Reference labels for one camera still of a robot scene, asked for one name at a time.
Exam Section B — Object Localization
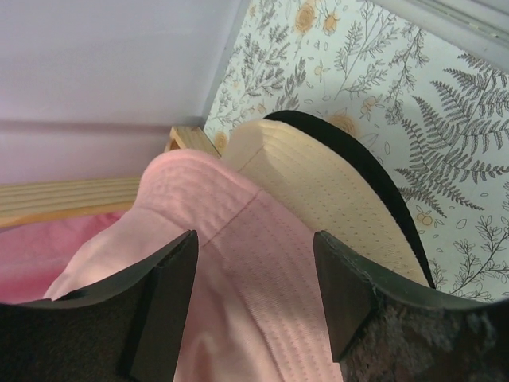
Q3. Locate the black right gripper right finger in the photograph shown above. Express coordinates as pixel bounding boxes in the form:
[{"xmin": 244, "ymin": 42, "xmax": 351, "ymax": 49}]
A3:
[{"xmin": 313, "ymin": 231, "xmax": 508, "ymax": 381}]

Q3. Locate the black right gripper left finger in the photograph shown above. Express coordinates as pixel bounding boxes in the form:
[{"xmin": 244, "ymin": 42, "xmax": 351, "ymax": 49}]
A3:
[{"xmin": 1, "ymin": 231, "xmax": 198, "ymax": 381}]

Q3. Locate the pink cap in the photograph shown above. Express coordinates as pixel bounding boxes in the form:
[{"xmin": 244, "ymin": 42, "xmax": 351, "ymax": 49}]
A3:
[{"xmin": 45, "ymin": 150, "xmax": 341, "ymax": 381}]

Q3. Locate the black bucket hat beige brim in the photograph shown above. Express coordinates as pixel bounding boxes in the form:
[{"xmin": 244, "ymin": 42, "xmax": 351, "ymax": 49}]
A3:
[{"xmin": 265, "ymin": 110, "xmax": 436, "ymax": 289}]

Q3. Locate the pink t-shirt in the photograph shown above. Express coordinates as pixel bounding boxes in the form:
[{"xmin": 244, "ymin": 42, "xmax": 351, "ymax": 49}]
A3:
[{"xmin": 1, "ymin": 212, "xmax": 130, "ymax": 304}]

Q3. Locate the wooden clothes rack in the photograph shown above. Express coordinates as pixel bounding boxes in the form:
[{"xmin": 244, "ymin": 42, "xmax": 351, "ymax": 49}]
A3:
[{"xmin": 1, "ymin": 126, "xmax": 228, "ymax": 231}]

